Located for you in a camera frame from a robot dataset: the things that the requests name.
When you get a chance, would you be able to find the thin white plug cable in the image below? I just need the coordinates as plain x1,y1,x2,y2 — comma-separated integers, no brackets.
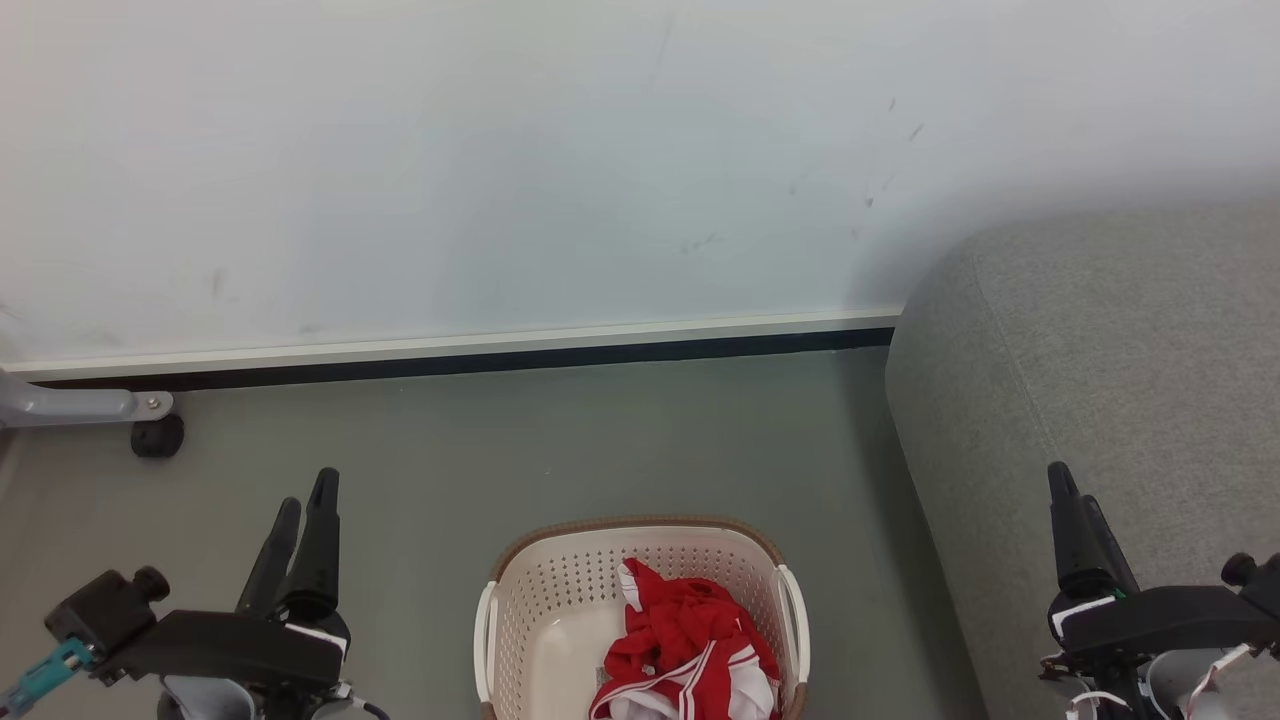
1064,688,1133,720

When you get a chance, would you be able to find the red garment with white collar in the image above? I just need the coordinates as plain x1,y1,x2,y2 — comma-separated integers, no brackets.
616,557,766,691

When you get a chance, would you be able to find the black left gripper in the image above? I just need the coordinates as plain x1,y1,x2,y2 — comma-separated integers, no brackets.
95,467,353,693

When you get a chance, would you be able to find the grey metal stand leg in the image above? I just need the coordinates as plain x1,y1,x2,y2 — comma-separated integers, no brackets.
0,367,175,432

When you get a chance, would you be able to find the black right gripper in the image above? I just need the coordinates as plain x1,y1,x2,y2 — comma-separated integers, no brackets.
1047,461,1280,663

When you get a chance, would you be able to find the beige perforated laundry basket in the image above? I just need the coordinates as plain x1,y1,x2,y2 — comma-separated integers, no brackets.
473,515,812,720

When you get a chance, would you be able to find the teal left camera connector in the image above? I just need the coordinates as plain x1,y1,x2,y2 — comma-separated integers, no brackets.
0,638,97,719

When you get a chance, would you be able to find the white flat ribbon cable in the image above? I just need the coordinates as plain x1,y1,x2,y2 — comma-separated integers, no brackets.
1180,644,1254,720

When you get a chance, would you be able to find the white black baseboard strip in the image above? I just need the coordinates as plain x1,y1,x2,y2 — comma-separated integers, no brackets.
0,307,904,393

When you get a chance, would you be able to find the grey fabric sofa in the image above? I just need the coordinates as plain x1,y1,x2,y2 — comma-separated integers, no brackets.
884,198,1280,720

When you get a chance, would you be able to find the black caster wheel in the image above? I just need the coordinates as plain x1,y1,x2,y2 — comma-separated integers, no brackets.
130,413,187,461

